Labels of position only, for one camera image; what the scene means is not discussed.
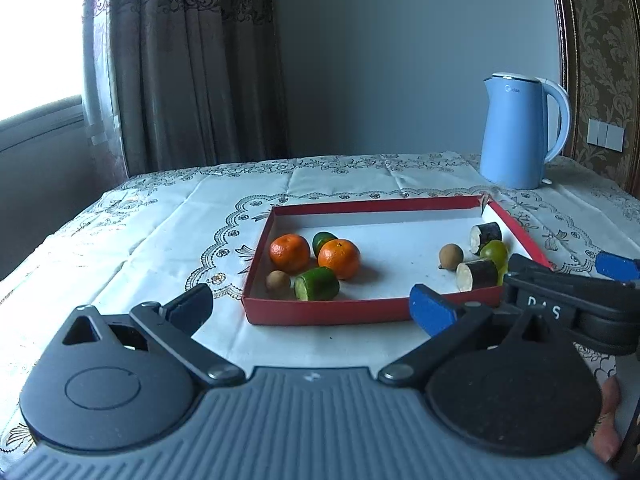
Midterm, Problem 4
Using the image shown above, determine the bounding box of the white wall switch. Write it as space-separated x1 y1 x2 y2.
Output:
587 117 626 152

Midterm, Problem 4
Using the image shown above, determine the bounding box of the green cucumber piece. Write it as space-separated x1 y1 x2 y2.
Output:
312 231 339 258
293 267 341 302

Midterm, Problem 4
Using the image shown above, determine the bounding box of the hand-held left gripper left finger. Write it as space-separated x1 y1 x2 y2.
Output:
60 282 247 388

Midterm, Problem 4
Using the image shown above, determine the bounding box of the gold wall moulding frame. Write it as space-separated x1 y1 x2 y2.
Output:
547 0 583 161

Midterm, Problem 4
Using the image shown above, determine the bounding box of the white sheer curtain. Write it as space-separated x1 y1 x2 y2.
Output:
80 0 126 178

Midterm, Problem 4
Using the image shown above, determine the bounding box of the person's right hand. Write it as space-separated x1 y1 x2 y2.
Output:
587 375 626 466

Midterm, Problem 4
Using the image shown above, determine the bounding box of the green lime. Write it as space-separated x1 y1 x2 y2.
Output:
477 240 510 273

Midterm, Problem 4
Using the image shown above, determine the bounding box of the red cardboard box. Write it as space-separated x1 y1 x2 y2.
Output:
241 195 553 327

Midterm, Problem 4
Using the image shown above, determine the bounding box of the white embroidered tablecloth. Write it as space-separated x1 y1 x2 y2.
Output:
0 152 640 480

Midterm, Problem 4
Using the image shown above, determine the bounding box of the brown curtain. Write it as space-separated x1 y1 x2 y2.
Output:
107 0 291 176

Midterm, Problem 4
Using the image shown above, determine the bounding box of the orange mandarin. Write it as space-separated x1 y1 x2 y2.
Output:
317 238 361 281
269 234 311 274

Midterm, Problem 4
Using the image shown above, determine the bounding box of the window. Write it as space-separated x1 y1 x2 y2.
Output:
0 0 85 123

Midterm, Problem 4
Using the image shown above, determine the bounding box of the blue electric kettle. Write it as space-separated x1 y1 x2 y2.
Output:
479 72 572 190

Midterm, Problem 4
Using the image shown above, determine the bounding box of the brown longan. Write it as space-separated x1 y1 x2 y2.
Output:
439 243 463 271
265 270 291 295

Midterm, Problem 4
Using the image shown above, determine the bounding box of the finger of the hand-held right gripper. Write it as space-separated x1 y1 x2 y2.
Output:
506 254 557 286
595 251 640 283

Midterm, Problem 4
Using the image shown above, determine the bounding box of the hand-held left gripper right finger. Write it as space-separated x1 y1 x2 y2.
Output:
377 283 573 388

